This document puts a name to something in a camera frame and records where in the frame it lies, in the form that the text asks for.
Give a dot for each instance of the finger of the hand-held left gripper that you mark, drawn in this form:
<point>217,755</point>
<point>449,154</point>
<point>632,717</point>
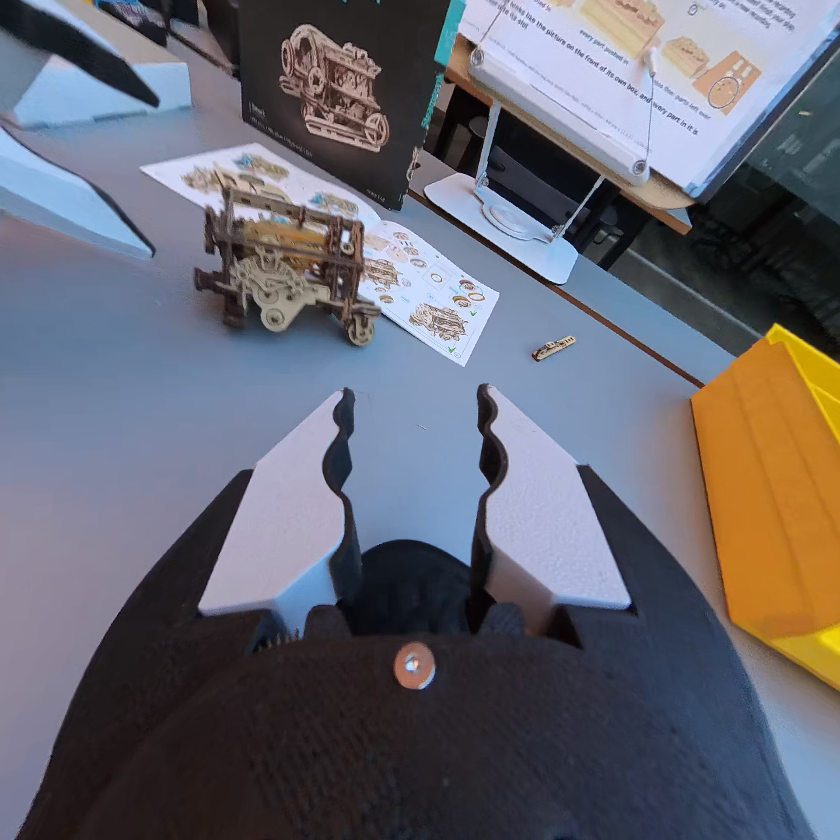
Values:
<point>52,197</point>
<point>98,65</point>

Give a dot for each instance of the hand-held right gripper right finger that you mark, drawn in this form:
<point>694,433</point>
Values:
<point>551,525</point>

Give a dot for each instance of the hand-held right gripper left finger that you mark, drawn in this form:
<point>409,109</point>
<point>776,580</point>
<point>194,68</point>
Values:
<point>275,525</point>

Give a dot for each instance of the black model packaging box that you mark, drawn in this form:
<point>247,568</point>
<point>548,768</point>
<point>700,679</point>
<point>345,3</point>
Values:
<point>328,98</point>

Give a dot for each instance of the printed instruction sheet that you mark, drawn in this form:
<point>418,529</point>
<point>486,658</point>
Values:
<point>689,72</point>

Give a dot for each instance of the wooden mechanical model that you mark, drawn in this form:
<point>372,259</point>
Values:
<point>282,275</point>

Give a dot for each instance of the white book stand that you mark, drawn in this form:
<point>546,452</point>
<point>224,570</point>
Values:
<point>518,229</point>

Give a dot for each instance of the small wooden model part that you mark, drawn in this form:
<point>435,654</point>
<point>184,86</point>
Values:
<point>554,347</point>

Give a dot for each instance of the yellow plastic bin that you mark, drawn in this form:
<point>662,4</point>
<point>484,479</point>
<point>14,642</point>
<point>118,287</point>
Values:
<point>768,499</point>

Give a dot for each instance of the model instruction booklet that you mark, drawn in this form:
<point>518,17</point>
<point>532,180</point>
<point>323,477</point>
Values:
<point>433,295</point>

